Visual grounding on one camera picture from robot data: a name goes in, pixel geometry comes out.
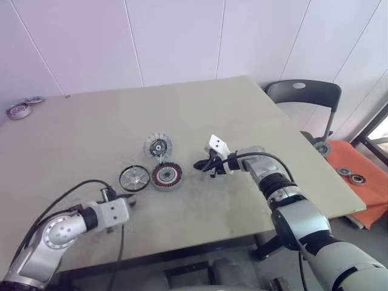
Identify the silver gear disc part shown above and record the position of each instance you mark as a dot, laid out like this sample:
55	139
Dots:
157	147

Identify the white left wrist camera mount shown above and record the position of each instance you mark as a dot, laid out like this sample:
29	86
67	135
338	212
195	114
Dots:
113	212

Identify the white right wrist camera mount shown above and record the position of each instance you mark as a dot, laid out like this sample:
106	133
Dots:
218	145

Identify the black table frame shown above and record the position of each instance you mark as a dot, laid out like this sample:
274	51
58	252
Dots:
268	245

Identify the black folding chair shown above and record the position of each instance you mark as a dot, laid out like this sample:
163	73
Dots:
303	94

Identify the dark door frame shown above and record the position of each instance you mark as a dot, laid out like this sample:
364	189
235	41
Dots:
371	127

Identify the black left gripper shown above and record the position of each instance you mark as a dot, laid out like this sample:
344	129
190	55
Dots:
132	203

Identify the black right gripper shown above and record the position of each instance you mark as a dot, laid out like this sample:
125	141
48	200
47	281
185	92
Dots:
217	166

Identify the silver spoked rotor black rim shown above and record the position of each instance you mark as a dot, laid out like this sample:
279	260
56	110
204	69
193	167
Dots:
135	180

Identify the grey wheel part on chair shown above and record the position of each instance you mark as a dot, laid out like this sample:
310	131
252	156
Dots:
322	149

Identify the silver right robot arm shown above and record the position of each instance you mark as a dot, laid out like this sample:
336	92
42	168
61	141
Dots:
303	218

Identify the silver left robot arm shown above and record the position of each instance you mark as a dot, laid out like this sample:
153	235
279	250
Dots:
54	233

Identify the silver motor housing copper windings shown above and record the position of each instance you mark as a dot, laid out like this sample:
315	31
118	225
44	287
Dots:
157	179

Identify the orange cloth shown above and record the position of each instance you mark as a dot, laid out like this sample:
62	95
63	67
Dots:
373	194

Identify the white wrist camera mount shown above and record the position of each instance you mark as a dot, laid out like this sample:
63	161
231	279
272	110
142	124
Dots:
218	145
113	212

